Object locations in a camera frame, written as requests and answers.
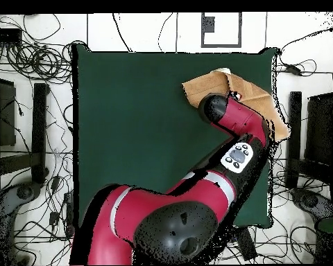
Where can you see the tan terry towel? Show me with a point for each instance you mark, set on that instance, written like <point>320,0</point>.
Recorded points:
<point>205,86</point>

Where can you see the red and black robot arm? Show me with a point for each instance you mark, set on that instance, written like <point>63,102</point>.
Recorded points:
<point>169,210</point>

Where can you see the flat black box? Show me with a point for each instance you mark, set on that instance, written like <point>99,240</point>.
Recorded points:
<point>5,35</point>

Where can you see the dark green table cloth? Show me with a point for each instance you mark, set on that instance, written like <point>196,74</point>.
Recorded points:
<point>127,124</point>

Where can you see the black power strip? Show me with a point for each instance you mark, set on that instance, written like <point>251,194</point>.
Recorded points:
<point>69,210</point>

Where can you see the black rectangular box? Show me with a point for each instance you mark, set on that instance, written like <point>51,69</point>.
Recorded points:
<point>245,243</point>

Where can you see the long black bar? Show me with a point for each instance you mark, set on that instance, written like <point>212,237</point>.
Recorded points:
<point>39,133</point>

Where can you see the small black power adapter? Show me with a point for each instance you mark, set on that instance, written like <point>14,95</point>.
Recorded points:
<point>54,218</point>

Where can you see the black inline power adapter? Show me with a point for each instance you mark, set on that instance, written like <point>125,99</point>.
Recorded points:
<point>293,69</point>

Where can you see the grey chair base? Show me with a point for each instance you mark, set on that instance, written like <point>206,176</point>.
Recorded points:
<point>8,199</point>
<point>309,201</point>

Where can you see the large black case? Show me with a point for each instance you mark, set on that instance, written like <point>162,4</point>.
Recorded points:
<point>320,127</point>

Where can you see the black monitor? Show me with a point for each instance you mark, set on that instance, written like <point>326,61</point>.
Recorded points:
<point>2,110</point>

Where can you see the dark grey square frame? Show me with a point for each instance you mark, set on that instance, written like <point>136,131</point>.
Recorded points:
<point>208,25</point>

